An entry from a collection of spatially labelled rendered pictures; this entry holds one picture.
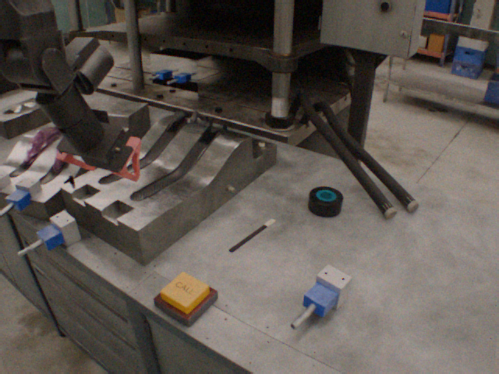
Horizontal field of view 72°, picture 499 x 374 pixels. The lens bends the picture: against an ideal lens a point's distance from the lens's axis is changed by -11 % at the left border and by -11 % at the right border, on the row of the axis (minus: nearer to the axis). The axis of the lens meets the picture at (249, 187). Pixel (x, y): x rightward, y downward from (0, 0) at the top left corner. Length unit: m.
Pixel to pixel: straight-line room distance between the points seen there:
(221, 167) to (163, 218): 0.19
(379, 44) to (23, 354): 1.76
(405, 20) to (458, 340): 0.89
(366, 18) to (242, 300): 0.92
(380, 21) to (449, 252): 0.72
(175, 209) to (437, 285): 0.53
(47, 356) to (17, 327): 0.24
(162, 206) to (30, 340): 1.19
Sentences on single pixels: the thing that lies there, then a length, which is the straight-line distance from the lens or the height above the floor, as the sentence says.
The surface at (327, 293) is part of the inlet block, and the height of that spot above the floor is 0.84.
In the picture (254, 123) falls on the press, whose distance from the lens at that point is 1.37.
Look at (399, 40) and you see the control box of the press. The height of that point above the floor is 1.13.
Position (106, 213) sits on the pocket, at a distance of 0.79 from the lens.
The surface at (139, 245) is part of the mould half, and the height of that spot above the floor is 0.85.
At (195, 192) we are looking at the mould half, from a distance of 0.80.
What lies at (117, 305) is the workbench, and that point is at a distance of 0.99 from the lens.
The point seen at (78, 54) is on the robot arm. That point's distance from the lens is 0.56.
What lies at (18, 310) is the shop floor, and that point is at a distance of 1.96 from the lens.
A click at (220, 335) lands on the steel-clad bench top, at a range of 0.64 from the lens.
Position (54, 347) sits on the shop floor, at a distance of 1.75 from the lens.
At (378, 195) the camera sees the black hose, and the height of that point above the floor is 0.84.
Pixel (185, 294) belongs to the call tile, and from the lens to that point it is 0.65.
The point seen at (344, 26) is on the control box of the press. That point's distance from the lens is 1.29.
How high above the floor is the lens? 1.32
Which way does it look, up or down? 32 degrees down
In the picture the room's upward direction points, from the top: 1 degrees clockwise
